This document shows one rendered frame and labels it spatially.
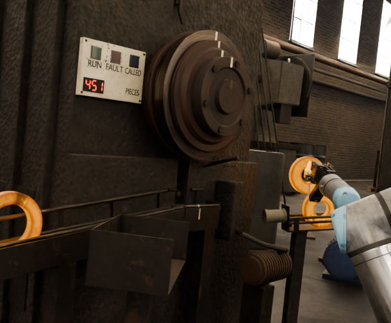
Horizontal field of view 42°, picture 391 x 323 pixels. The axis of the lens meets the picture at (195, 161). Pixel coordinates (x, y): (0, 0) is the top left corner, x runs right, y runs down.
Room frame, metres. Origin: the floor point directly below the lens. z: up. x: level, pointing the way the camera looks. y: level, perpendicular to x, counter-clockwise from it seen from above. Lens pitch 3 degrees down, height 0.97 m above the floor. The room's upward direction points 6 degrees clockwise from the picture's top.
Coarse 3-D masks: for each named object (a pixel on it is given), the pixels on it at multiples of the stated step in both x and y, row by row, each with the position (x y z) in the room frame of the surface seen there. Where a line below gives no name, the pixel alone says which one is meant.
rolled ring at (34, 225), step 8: (0, 192) 1.34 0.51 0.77; (8, 192) 1.34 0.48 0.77; (16, 192) 1.35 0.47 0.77; (0, 200) 1.32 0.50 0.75; (8, 200) 1.33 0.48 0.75; (16, 200) 1.35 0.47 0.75; (24, 200) 1.37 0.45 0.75; (32, 200) 1.38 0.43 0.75; (0, 208) 1.32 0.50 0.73; (24, 208) 1.38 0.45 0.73; (32, 208) 1.38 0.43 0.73; (32, 216) 1.39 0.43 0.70; (40, 216) 1.40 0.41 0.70; (32, 224) 1.39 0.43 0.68; (40, 224) 1.41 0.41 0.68; (24, 232) 1.40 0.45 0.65; (32, 232) 1.39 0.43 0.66; (40, 232) 1.41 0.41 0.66
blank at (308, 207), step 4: (304, 200) 2.12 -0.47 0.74; (308, 200) 2.10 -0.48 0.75; (320, 200) 2.11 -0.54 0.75; (324, 200) 2.12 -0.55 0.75; (304, 204) 2.11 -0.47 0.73; (308, 204) 2.10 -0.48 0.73; (312, 204) 2.11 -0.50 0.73; (316, 204) 2.11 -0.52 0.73; (328, 204) 2.12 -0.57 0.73; (304, 208) 2.10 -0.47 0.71; (308, 208) 2.10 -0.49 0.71; (312, 208) 2.11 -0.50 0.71; (328, 208) 2.13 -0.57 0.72; (332, 208) 2.12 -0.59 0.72; (304, 212) 2.10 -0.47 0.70; (308, 212) 2.10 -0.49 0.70; (312, 212) 2.11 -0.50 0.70; (324, 212) 2.15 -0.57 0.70; (328, 212) 2.12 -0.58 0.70; (304, 216) 2.11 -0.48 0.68; (308, 220) 2.10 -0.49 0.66; (312, 224) 2.11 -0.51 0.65; (316, 224) 2.11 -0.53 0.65; (320, 224) 2.12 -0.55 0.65; (324, 224) 2.12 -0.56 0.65; (328, 224) 2.12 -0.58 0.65
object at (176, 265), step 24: (120, 216) 1.46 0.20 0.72; (96, 240) 1.21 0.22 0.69; (120, 240) 1.20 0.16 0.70; (144, 240) 1.20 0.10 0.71; (168, 240) 1.19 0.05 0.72; (96, 264) 1.21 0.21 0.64; (120, 264) 1.20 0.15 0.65; (144, 264) 1.20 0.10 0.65; (168, 264) 1.19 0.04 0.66; (120, 288) 1.20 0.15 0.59; (144, 288) 1.19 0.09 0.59; (168, 288) 1.19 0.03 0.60; (144, 312) 1.32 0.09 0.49
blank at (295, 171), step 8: (296, 160) 2.12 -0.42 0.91; (304, 160) 2.10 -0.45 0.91; (312, 160) 2.11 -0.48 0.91; (296, 168) 2.09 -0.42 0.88; (304, 168) 2.10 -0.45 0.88; (296, 176) 2.09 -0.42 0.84; (296, 184) 2.09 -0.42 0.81; (304, 184) 2.10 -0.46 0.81; (312, 184) 2.11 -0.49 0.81; (304, 192) 2.10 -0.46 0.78
